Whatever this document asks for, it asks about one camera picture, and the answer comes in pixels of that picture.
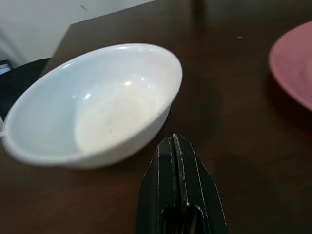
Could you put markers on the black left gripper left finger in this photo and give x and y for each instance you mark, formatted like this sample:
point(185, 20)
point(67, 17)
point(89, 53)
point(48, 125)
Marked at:
point(158, 185)

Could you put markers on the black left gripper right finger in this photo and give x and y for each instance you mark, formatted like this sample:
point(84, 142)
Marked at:
point(200, 190)

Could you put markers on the white bowl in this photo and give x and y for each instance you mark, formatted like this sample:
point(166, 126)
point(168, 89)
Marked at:
point(97, 109)

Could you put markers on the pink plate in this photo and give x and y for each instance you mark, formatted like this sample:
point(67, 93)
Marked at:
point(295, 65)

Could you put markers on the black chair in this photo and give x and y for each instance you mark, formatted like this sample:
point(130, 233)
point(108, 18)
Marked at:
point(22, 78)

